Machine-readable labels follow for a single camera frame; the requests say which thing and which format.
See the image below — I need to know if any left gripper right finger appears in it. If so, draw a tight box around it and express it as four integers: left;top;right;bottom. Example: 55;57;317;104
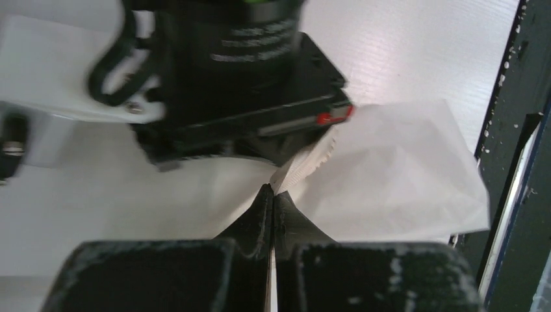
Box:
274;193;482;311

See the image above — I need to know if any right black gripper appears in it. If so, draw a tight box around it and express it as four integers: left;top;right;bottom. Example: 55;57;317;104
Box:
130;33;354;172

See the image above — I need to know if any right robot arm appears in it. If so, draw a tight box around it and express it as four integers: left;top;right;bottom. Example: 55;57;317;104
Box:
86;1;355;171

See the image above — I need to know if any cream ribbon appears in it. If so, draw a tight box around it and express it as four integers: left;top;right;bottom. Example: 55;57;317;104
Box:
269;126;339;195

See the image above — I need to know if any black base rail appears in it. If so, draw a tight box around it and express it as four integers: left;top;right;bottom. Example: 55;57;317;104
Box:
457;1;550;311

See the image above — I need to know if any white wrapping paper sheet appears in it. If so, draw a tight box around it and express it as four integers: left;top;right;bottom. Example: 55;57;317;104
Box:
1;101;489;311

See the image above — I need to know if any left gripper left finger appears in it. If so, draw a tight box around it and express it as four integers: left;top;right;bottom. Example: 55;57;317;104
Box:
42;185;274;311

